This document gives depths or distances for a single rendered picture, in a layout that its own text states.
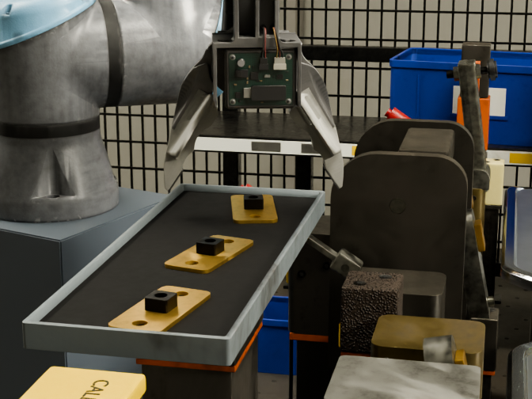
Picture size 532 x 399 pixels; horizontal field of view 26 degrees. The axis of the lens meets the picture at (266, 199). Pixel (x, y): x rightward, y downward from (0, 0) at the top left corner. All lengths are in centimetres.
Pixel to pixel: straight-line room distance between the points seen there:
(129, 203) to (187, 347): 56
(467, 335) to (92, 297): 32
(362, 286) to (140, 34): 38
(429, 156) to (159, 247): 31
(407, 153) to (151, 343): 45
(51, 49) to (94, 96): 7
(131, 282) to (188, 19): 46
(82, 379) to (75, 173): 56
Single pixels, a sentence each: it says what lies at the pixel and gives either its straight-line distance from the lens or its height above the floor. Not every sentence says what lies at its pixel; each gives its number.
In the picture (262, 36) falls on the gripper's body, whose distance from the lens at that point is 92.
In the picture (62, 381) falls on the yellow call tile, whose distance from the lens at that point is 68.
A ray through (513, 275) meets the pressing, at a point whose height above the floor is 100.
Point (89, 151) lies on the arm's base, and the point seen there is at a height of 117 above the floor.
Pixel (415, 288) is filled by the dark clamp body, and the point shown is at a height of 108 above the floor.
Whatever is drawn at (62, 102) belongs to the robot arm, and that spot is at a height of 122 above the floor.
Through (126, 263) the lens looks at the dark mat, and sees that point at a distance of 88.
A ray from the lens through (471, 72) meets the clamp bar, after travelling 152.
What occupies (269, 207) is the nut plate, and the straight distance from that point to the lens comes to 101.
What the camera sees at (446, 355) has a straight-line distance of 87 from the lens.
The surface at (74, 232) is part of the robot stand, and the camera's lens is 118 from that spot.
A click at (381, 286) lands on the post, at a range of 101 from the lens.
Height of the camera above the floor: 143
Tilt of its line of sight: 15 degrees down
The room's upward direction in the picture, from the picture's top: straight up
